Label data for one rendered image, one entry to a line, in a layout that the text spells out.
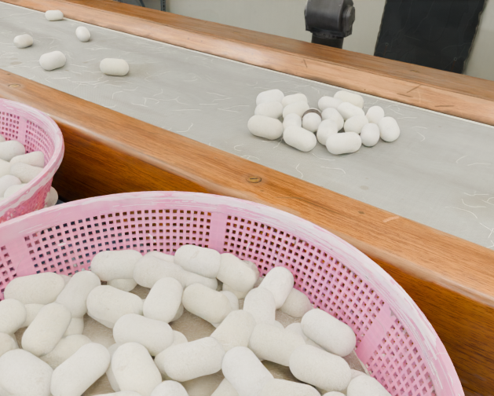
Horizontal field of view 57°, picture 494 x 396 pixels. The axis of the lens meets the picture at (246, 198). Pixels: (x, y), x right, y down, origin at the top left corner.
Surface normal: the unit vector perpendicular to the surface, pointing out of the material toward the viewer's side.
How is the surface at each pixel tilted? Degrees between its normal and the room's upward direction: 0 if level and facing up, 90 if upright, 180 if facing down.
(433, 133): 0
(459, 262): 0
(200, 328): 0
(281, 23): 90
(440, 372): 75
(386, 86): 45
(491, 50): 90
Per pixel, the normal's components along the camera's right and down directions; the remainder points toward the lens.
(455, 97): -0.36, -0.32
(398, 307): -0.89, -0.11
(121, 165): -0.57, 0.39
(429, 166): 0.07, -0.85
